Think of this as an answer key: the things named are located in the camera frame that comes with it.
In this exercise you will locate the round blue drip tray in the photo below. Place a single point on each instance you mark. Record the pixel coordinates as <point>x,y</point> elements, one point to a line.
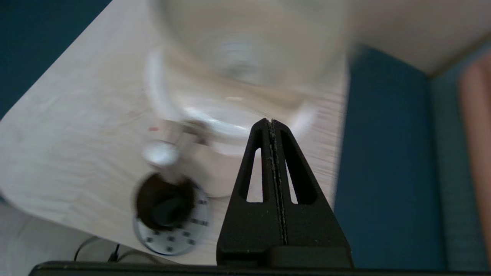
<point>172,243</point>

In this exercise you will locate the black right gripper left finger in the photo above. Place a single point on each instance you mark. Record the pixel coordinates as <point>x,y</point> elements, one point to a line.
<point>249,230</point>

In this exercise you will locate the clear water dispenser white base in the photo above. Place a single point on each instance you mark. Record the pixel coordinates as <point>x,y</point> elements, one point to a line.
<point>249,76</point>

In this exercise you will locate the pink bolster cushion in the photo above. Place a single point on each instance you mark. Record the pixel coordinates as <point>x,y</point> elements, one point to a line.
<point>477,145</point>

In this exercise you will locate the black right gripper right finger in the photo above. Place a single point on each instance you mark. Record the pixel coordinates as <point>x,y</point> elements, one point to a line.
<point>310,226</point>

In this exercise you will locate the black plastic cup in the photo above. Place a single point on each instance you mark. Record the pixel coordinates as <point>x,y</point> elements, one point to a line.
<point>165,207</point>

